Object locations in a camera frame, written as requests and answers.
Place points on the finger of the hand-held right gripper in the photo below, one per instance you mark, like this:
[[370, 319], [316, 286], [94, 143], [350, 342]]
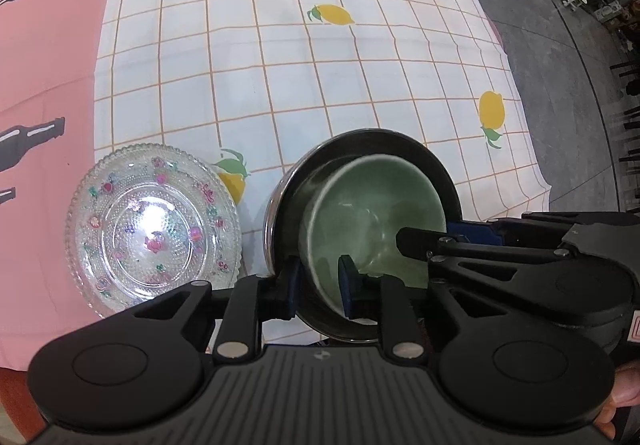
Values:
[[472, 232], [420, 240]]

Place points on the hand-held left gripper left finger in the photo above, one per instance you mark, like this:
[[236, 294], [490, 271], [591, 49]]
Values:
[[292, 286]]

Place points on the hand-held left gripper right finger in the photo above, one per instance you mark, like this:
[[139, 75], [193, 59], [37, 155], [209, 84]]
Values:
[[345, 286]]

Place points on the green ceramic bowl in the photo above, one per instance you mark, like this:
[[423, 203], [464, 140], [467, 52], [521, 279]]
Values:
[[360, 205]]

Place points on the blue steel bowl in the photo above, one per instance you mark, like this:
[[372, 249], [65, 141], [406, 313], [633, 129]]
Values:
[[300, 195]]

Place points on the person's right hand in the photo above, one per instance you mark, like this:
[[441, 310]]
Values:
[[627, 390]]

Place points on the black metal furniture legs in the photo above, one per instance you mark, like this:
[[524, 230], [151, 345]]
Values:
[[630, 125]]

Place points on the white checked lemon tablecloth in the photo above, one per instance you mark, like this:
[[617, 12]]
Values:
[[300, 75]]

